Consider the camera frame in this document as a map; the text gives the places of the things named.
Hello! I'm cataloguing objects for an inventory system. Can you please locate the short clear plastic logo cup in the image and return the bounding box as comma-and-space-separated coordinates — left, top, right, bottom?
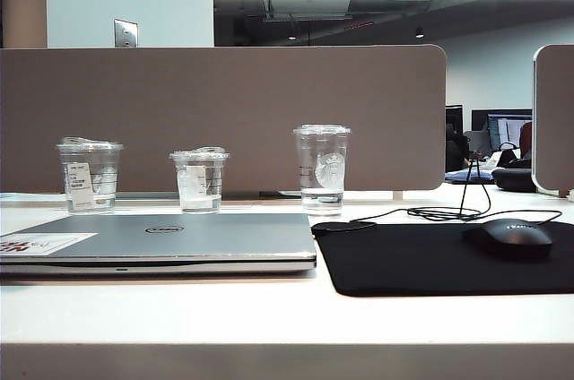
169, 145, 231, 214

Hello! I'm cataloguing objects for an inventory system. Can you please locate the tall clear plastic logo cup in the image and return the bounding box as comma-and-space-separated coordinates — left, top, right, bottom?
292, 125, 352, 213

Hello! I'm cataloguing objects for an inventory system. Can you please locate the silver Dell laptop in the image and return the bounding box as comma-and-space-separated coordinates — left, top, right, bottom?
0, 212, 318, 276

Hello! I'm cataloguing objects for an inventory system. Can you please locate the clear plastic cup white label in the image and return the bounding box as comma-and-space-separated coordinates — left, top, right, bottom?
56, 136, 125, 215

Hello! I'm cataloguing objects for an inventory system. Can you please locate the wide brown desk divider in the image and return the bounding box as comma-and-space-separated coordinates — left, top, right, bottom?
0, 43, 448, 195

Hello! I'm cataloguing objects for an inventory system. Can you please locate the black mouse pad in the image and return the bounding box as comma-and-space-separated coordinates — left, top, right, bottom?
310, 220, 574, 298

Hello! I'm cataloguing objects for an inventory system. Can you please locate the dark seated person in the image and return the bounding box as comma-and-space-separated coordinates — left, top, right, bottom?
446, 125, 471, 173

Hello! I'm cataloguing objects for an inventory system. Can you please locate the dark unlit monitor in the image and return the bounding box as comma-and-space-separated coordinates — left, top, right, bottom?
446, 104, 464, 135

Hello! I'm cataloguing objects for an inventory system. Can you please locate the blue cloth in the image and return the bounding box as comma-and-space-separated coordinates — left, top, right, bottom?
446, 168, 495, 185

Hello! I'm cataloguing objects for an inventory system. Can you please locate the lit computer monitor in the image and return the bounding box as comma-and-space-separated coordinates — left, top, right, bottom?
471, 108, 534, 153

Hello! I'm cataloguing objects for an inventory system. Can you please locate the black zip case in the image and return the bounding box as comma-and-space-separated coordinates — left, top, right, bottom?
491, 166, 537, 194

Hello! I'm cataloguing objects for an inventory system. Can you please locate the black computer mouse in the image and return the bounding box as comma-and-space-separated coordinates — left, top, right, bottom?
462, 218, 554, 259

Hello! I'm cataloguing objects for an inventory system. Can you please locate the red office chair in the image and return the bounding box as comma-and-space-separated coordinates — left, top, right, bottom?
519, 121, 534, 160

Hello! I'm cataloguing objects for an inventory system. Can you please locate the brown divider white edge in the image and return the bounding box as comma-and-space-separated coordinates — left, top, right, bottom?
532, 43, 574, 196

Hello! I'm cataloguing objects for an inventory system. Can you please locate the grey ceiling air duct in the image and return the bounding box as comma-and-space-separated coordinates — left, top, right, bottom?
263, 0, 352, 22

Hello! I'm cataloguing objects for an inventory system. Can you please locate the black mouse cable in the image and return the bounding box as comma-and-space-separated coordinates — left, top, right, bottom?
347, 158, 562, 231

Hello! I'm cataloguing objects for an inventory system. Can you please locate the silver wall plate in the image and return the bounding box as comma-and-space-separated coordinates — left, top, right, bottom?
113, 18, 139, 48

